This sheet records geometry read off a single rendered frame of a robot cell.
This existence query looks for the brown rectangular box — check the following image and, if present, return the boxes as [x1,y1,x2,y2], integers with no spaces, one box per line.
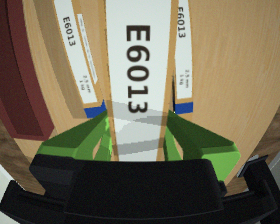
[172,0,194,121]

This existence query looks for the long tan cardboard box with blue bands and white label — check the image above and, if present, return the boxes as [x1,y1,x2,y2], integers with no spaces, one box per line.
[98,0,179,161]

